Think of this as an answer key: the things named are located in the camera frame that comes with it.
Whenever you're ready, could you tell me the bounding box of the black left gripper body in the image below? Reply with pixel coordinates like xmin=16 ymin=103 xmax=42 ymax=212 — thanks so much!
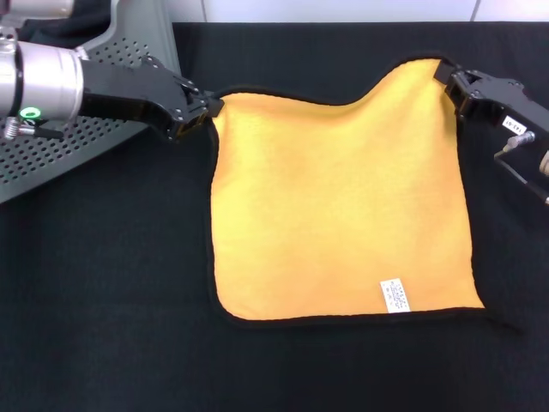
xmin=80 ymin=54 xmax=203 ymax=143

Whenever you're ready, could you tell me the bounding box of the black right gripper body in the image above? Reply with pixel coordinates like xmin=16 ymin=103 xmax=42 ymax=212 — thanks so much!
xmin=466 ymin=71 xmax=549 ymax=152

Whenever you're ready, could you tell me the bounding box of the yellow towel with black trim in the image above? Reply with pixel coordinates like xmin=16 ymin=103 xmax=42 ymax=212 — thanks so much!
xmin=208 ymin=55 xmax=525 ymax=335

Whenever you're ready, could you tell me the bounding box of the grey perforated storage box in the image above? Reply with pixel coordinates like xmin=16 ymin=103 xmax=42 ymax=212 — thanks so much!
xmin=0 ymin=0 xmax=186 ymax=206

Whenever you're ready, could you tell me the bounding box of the black cloth box liner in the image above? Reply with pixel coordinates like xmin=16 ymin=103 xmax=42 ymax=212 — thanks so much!
xmin=16 ymin=0 xmax=115 ymax=49

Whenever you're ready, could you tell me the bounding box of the black tablecloth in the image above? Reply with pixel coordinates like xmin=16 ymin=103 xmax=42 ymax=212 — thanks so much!
xmin=0 ymin=21 xmax=549 ymax=412

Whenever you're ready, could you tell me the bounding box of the silver right connector plug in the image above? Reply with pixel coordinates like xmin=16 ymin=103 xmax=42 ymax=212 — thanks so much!
xmin=500 ymin=130 xmax=538 ymax=155

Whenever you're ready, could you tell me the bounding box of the thin right gripper cable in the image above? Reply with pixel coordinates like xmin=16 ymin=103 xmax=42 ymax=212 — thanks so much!
xmin=492 ymin=149 xmax=549 ymax=203

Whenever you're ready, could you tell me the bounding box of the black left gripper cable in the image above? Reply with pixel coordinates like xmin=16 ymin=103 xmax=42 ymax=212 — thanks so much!
xmin=3 ymin=117 xmax=66 ymax=141

